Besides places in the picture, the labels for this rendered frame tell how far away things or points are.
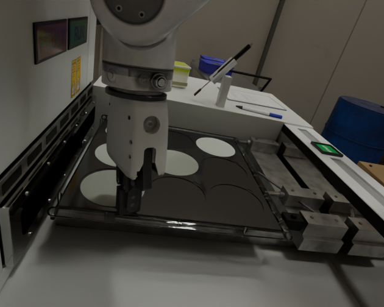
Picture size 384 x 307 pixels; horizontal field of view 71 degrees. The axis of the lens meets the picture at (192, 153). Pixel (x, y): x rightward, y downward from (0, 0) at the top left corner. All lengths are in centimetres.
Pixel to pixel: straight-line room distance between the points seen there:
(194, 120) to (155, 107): 44
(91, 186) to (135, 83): 21
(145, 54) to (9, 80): 14
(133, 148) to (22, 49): 16
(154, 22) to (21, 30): 17
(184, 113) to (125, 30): 52
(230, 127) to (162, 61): 49
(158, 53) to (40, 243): 33
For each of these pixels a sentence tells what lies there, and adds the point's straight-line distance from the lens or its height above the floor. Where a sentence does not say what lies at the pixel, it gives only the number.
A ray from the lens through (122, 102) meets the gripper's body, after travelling 33.
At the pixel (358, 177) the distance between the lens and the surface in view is 66.
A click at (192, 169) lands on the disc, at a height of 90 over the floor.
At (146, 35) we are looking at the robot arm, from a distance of 24.
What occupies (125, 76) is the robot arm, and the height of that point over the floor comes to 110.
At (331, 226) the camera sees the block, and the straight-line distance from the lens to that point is 54.
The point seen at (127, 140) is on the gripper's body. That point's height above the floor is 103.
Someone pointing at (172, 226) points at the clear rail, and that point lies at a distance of 41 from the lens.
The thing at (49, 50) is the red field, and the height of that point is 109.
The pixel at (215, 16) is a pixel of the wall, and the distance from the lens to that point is 308.
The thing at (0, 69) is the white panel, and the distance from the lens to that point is 33.
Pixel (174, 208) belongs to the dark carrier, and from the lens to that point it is 44.
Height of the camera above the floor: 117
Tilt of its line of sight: 27 degrees down
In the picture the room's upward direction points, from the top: 14 degrees clockwise
